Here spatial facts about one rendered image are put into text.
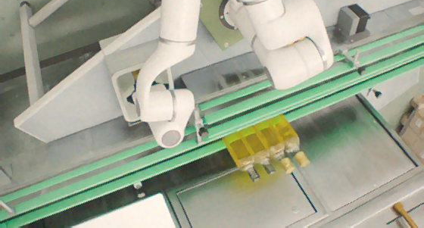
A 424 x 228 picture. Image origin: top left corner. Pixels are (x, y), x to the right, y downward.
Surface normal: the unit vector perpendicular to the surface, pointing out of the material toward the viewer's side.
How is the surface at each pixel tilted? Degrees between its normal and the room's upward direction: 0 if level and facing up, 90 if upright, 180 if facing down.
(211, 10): 3
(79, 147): 90
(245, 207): 90
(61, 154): 90
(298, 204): 90
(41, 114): 0
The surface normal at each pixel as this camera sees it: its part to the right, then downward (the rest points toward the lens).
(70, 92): 0.41, 0.70
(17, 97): -0.03, -0.62
